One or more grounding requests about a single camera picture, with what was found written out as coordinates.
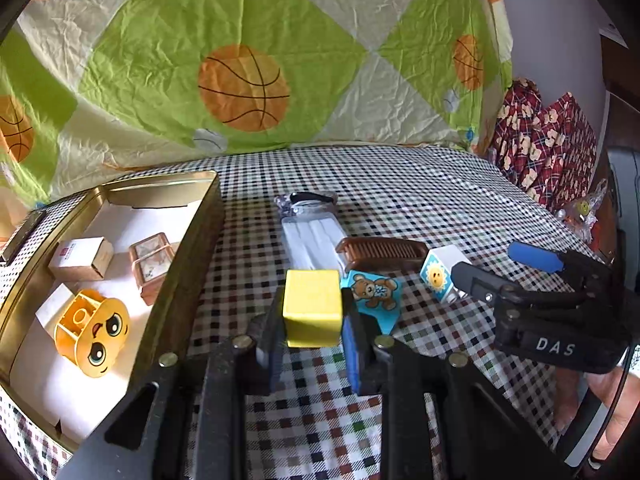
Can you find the checkered tablecloth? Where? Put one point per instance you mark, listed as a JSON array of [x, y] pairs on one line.
[[400, 185]]

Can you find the white sunflower block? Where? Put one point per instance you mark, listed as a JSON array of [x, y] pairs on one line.
[[442, 272]]

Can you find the black phone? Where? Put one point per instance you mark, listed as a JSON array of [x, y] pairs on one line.
[[22, 235]]

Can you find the pink framed box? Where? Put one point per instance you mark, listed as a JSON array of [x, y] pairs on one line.
[[152, 265]]

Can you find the clear plastic case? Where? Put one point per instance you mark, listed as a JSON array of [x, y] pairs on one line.
[[312, 240]]

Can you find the person's right hand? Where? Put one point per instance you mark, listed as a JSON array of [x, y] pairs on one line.
[[620, 400]]

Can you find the brown wooden comb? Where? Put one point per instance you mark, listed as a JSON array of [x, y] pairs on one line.
[[382, 255]]

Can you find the red bear printed cloth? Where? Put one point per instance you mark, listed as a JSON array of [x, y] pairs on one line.
[[540, 135]]

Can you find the blue bear card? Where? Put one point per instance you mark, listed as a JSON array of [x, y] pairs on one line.
[[375, 295]]

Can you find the white paper box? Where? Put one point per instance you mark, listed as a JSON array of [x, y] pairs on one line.
[[80, 257]]

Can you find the clear plastic bag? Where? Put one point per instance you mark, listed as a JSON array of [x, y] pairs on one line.
[[582, 207]]

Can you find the gold metal tin box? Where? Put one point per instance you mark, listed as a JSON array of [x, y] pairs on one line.
[[200, 245]]

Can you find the plain white block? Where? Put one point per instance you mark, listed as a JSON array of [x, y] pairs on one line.
[[50, 305]]

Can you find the yellow face toy block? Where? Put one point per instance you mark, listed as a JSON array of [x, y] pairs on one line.
[[95, 330]]

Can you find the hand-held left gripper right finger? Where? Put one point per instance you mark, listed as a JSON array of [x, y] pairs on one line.
[[355, 355]]

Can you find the yellow cube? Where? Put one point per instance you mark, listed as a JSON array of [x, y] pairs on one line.
[[312, 305]]

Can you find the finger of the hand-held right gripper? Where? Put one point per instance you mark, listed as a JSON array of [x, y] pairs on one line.
[[537, 257], [480, 282]]

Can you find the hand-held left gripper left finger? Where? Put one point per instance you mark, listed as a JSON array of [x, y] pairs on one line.
[[270, 345]]

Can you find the basketball printed green sheet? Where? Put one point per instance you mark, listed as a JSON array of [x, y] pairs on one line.
[[200, 10]]

